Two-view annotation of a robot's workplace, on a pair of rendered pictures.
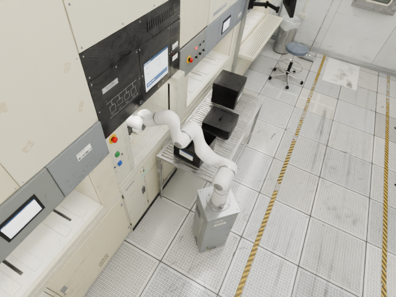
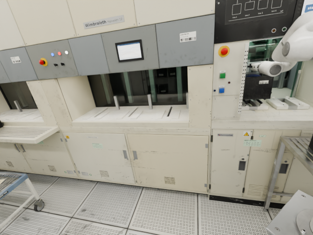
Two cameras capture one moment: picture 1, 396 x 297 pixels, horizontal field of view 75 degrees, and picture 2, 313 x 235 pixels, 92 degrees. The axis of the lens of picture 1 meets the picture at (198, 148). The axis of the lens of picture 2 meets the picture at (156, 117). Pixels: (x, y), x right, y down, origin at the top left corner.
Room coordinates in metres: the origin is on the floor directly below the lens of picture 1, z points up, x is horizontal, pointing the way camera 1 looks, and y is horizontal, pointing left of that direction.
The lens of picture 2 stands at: (0.46, -0.43, 1.39)
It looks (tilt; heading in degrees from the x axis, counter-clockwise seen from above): 23 degrees down; 84
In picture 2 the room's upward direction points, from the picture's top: 7 degrees counter-clockwise
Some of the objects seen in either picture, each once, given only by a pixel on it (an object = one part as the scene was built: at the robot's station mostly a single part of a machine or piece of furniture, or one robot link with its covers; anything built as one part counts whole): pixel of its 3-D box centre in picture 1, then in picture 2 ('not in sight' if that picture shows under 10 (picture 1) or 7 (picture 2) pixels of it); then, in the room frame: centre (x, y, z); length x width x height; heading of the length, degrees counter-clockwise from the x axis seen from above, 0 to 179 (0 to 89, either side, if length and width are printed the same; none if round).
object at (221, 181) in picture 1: (222, 182); not in sight; (0.99, -0.20, 1.07); 0.19 x 0.12 x 0.24; 156
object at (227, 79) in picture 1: (228, 89); not in sight; (2.31, -0.25, 0.89); 0.29 x 0.29 x 0.25; 70
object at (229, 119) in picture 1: (220, 120); not in sight; (1.87, -0.19, 0.83); 0.29 x 0.29 x 0.13; 70
